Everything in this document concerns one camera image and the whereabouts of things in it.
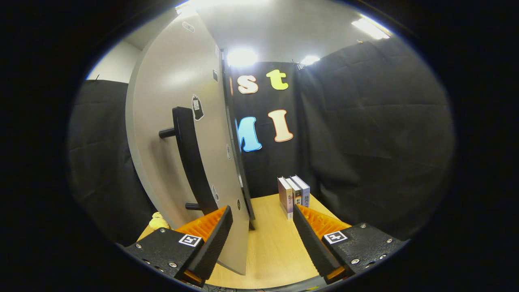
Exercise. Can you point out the ceiling light panel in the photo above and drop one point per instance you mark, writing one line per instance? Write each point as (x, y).
(242, 57)
(223, 4)
(310, 60)
(369, 28)

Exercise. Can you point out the grey cabinet door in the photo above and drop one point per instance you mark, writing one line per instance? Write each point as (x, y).
(162, 121)

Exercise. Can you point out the yellow soft toy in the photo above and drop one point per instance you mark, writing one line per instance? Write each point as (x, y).
(158, 222)

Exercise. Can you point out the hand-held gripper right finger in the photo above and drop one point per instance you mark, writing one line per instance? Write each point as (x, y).
(311, 243)

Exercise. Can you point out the book with dark spine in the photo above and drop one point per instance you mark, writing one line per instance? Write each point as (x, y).
(297, 194)

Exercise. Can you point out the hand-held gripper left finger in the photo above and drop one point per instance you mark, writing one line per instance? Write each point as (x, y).
(213, 247)

